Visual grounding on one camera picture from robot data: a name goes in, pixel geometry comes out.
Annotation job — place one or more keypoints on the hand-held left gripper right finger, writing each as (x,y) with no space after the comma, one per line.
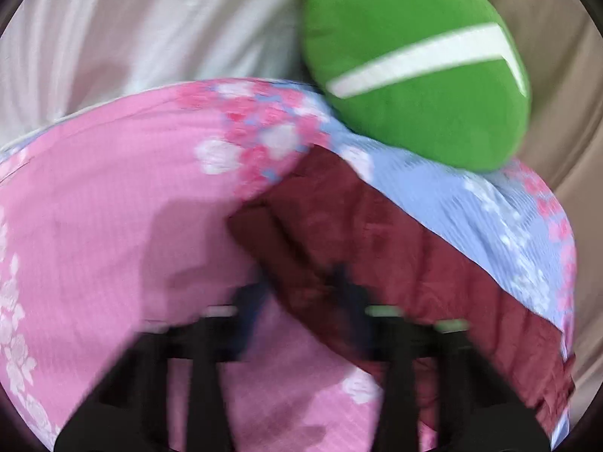
(347,303)

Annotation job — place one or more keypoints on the green pillow with white stripe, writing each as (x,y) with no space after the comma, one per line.
(405,117)

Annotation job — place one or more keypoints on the beige curtain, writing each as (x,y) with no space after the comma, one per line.
(565,103)

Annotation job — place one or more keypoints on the maroon padded jacket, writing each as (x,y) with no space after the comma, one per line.
(377,226)

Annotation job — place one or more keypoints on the pink floral bed blanket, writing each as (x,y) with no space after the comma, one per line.
(103,188)

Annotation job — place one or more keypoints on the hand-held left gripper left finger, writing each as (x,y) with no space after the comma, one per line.
(250,308)

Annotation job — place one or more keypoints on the white curtain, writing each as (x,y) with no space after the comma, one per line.
(165,23)

